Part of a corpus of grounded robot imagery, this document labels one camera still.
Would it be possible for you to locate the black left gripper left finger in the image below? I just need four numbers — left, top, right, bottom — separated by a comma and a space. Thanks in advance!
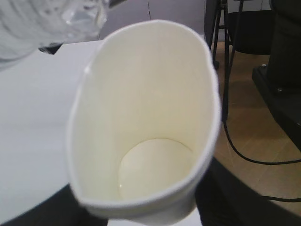
1, 185, 108, 226

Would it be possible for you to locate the black floor cable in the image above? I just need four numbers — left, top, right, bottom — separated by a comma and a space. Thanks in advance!
222, 0, 301, 203

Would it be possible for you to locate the white paper cup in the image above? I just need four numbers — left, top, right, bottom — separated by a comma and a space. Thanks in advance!
66, 20, 221, 226

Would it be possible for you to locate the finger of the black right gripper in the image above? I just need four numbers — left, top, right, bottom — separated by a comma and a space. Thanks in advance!
39, 43, 63, 55

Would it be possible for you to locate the clear water bottle green label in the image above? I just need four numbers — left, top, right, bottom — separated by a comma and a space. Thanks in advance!
0, 0, 109, 70

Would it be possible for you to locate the black metal stand frame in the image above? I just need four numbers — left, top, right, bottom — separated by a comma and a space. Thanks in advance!
204, 0, 238, 71

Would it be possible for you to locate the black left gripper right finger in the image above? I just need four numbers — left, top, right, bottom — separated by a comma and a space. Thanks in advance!
194, 158, 301, 226

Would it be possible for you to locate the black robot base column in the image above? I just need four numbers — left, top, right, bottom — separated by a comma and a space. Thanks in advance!
252, 0, 301, 148

